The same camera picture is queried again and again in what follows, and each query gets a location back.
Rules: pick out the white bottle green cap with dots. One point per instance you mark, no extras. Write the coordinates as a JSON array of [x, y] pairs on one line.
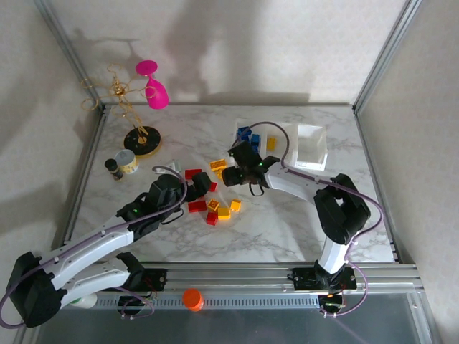
[[87, 301]]

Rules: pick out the small yellow lego brick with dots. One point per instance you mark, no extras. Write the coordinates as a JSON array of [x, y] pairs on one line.
[[235, 205]]

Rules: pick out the grey metal panel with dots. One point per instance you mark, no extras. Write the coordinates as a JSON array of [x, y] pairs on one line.
[[233, 328]]

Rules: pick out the white yellow can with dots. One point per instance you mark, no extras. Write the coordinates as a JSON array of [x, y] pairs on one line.
[[126, 162]]

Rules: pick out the pink wine glass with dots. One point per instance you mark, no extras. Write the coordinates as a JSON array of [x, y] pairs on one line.
[[156, 95]]

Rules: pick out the group of blue bricks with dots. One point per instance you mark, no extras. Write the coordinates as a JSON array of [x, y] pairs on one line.
[[236, 125]]

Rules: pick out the orange bottle cap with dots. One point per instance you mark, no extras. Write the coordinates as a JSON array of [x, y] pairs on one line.
[[193, 299]]

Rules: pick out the aluminium frame post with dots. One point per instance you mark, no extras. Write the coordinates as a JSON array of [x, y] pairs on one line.
[[68, 50], [385, 53]]

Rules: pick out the yellow lego plate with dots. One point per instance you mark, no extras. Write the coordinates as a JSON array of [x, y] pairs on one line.
[[271, 143], [218, 175]]

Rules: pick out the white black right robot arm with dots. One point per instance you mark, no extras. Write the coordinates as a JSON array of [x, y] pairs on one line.
[[294, 182]]

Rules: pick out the small clear plastic piece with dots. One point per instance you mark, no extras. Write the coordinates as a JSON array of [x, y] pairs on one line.
[[174, 165]]

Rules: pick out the yellow square lego brick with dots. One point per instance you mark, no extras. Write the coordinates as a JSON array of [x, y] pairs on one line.
[[213, 204]]

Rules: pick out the wide red lego brick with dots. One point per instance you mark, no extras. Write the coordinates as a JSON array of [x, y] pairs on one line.
[[197, 206], [193, 173]]

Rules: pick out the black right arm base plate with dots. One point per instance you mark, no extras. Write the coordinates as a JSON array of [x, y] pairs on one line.
[[303, 278]]

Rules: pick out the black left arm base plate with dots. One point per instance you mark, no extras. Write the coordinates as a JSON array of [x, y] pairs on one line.
[[156, 279]]

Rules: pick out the small dark bottle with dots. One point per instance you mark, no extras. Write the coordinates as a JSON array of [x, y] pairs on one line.
[[114, 169]]

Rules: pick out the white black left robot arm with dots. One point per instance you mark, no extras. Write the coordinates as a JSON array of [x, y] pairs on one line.
[[89, 247]]

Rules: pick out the aluminium front rail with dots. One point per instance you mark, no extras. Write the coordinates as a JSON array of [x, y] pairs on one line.
[[233, 276]]

